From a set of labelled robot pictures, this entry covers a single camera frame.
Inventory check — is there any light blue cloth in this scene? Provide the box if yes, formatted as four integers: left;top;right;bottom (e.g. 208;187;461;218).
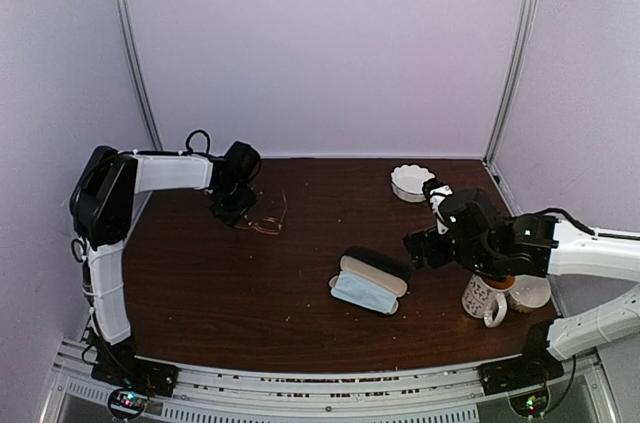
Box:
329;271;397;315

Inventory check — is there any black woven glasses case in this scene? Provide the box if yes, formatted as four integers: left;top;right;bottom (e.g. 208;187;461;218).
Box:
329;256;408;315

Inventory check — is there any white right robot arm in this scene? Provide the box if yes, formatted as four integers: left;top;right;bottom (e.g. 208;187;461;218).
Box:
403;185;639;385

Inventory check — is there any aluminium corner post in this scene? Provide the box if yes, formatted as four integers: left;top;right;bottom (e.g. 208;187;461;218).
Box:
114;0;164;150
483;0;539;167

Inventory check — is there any white cream bowl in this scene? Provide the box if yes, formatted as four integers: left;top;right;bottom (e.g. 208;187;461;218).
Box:
507;275;551;314

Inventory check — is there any white scalloped ceramic dish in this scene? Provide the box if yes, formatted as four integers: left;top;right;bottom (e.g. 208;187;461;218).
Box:
390;164;435;203

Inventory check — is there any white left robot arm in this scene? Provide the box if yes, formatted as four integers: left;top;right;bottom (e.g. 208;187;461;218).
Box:
70;141;261;345

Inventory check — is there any aluminium front frame rail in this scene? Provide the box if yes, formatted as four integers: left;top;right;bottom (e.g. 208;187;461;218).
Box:
35;339;622;422

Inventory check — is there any aluminium right corner post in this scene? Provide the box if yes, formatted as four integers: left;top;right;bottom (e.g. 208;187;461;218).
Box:
483;0;539;167

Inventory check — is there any aluminium left corner post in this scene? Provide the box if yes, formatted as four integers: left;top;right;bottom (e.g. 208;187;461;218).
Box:
114;0;164;150

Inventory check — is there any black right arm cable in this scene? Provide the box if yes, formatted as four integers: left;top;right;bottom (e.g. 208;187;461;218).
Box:
537;207;601;237

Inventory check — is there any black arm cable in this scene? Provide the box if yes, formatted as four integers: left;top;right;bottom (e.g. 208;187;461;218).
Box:
537;207;601;237
69;129;226;264

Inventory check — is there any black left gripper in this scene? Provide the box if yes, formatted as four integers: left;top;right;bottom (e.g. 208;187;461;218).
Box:
210;180;256;226

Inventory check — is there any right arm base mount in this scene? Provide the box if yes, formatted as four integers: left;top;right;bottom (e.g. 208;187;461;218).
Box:
478;320;577;421

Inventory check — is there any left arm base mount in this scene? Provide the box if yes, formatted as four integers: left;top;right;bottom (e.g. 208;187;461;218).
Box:
81;329;179;422

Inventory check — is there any white patterned mug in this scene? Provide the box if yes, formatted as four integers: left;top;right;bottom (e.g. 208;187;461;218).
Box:
461;275;515;328

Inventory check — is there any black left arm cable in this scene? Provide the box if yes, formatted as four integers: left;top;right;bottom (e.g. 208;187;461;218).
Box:
69;129;226;264

